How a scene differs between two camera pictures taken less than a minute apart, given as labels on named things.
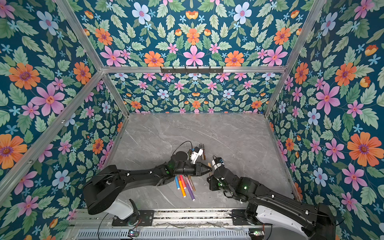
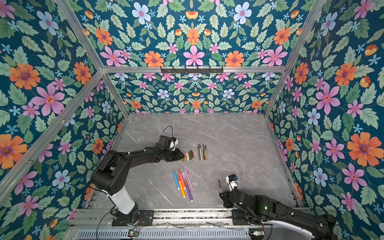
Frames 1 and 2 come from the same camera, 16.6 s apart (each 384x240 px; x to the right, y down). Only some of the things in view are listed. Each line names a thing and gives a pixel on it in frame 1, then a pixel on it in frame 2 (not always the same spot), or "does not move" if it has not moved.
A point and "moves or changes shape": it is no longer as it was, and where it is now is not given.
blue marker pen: (177, 183) does not move
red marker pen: (183, 183) does not move
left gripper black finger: (199, 169) to (178, 154)
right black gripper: (212, 180) to (226, 200)
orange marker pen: (183, 191) does not move
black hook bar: (191, 70) does not move
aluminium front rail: (161, 217) does not move
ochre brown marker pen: (191, 182) moves or changes shape
